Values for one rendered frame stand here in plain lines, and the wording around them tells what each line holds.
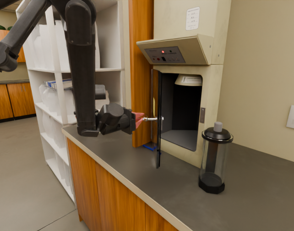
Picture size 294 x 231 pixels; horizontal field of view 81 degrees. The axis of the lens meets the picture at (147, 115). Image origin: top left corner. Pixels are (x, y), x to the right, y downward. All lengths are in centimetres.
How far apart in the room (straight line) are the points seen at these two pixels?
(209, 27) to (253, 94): 53
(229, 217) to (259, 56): 80
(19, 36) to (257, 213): 114
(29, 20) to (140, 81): 56
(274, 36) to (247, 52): 13
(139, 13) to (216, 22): 38
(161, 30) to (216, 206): 77
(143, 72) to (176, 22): 29
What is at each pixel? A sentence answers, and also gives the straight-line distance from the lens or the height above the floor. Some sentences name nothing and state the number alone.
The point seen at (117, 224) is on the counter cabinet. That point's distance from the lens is 117.
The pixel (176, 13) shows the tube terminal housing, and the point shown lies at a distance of 86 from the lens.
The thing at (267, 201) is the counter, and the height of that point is 94.
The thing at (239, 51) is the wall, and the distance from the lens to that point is 116.
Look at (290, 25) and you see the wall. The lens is 112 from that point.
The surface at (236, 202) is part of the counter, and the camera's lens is 76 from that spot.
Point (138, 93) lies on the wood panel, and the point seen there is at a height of 126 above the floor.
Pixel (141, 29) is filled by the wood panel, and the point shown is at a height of 158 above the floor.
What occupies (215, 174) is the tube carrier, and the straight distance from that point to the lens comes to 71.
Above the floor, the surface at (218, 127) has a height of 120.
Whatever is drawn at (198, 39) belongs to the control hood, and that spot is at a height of 149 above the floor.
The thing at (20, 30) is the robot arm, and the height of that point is 155.
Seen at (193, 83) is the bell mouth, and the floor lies 133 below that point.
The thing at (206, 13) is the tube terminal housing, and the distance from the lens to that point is 78.
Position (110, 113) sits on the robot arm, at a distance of 56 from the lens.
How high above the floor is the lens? 142
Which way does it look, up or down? 17 degrees down
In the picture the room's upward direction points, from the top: straight up
